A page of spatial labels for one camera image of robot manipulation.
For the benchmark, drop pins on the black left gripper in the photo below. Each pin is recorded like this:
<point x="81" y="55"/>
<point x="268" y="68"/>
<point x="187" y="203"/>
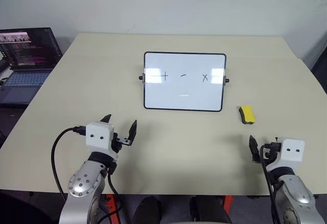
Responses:
<point x="116" y="144"/>

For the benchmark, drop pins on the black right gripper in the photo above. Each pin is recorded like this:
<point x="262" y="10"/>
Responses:
<point x="270" y="152"/>

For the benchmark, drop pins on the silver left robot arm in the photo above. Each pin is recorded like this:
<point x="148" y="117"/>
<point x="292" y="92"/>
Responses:
<point x="84" y="180"/>

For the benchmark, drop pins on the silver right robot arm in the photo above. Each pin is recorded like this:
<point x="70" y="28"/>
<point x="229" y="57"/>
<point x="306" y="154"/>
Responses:
<point x="299" y="193"/>

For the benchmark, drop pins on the yellow and black eraser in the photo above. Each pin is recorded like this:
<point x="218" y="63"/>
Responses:
<point x="247" y="114"/>

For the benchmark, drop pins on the red table leg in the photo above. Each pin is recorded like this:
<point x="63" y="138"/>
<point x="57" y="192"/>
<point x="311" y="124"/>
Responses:
<point x="228" y="201"/>
<point x="112" y="208"/>

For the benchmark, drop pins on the black-framed small whiteboard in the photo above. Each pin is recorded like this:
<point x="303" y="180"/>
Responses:
<point x="184" y="91"/>

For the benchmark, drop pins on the dark furniture piece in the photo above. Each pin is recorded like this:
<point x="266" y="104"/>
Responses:
<point x="320" y="65"/>

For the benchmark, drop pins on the open dark laptop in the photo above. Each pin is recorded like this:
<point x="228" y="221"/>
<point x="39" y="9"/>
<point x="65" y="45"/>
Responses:
<point x="28" y="55"/>

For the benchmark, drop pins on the large dark rounded shape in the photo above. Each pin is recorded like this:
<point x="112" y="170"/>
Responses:
<point x="23" y="208"/>

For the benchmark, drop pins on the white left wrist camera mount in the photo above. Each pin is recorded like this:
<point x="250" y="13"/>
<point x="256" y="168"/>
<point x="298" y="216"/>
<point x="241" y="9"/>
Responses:
<point x="98" y="137"/>

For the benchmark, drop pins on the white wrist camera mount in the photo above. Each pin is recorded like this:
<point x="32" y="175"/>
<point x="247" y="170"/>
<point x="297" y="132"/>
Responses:
<point x="98" y="137"/>
<point x="291" y="152"/>

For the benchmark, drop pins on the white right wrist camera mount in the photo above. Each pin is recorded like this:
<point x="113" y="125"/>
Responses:
<point x="291" y="152"/>

